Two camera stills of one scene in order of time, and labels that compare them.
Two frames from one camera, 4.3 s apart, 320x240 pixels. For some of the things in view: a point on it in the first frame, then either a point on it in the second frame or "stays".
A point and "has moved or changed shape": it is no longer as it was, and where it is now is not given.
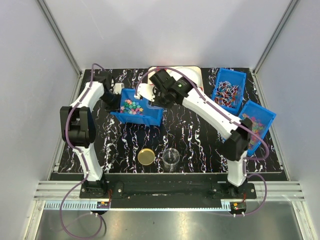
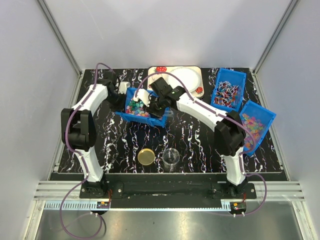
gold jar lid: (146, 156) stays
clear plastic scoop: (150, 106) has moved or changed shape
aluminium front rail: (65, 196) stays
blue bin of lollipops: (228, 92) stays
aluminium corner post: (46, 11) stays
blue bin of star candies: (135, 110) has moved or changed shape
